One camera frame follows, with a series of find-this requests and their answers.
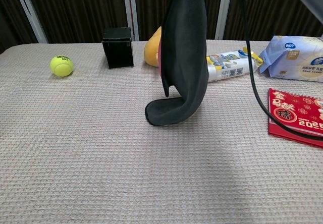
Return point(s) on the blue snack bag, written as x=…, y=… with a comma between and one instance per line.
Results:
x=295, y=60

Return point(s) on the beige woven tablecloth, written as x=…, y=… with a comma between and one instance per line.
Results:
x=101, y=145

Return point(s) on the pink cloth with black trim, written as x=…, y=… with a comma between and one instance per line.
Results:
x=186, y=45

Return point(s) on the white yellow bag roll pack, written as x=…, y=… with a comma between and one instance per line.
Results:
x=229, y=67

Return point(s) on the orange plush toy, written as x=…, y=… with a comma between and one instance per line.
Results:
x=152, y=51

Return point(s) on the red 2026 desk calendar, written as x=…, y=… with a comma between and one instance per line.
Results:
x=297, y=113

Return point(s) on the black cube box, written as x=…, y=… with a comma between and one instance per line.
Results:
x=118, y=51

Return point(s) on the dark pleated curtain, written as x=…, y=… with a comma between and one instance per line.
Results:
x=75, y=7

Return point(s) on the aluminium frame post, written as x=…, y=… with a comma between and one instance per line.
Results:
x=131, y=12
x=223, y=12
x=30, y=14

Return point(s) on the yellow-green tennis ball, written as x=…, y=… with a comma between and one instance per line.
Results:
x=61, y=65

